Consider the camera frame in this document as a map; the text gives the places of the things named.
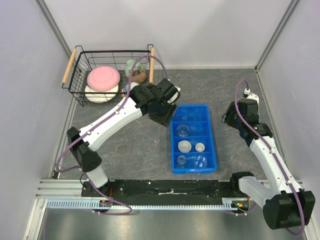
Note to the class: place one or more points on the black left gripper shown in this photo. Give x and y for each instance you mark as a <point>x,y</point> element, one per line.
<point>165,120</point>

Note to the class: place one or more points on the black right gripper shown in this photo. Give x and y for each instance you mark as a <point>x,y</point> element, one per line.
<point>227,117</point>

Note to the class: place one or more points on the clear glass flask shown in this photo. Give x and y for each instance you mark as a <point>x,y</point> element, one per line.
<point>183,130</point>

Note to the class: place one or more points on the white ceramic evaporating dish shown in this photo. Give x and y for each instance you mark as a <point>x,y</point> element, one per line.
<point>184,146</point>

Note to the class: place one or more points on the white ceramic crucible cup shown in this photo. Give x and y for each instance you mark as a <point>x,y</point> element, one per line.
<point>200,147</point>

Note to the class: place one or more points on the blue plastic compartment bin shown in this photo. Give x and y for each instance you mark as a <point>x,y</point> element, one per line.
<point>197,116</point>

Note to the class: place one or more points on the clear glass jar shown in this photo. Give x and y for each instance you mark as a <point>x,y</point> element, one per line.
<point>181,161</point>

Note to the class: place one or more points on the clear glass beaker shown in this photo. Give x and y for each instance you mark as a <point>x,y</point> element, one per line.
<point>200,162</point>

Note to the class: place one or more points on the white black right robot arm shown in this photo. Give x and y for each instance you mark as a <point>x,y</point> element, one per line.
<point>284,203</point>

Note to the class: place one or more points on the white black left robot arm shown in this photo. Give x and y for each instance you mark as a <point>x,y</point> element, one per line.
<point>158,102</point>

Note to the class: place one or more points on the green floral ceramic bowl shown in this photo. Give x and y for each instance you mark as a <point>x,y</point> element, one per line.
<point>139,73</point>

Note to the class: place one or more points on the blue white patterned bowl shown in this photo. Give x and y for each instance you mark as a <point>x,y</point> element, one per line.
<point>127,87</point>

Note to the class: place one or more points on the pink ceramic plate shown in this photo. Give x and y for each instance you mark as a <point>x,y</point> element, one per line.
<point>103,78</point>

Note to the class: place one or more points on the white ceramic bowl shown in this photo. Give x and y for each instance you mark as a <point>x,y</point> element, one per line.
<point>98,97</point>

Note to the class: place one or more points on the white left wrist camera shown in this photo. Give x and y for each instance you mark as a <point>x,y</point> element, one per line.
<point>175,96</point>

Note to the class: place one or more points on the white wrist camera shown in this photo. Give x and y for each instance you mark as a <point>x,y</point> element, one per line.
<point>250,95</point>
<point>175,96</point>

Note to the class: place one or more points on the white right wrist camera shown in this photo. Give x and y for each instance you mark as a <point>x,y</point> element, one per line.
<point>250,95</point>

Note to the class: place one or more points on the black wire basket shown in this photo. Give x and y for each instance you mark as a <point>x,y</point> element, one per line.
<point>82,62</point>

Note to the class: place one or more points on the light blue cable duct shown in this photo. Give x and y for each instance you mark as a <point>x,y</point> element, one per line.
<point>97,204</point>

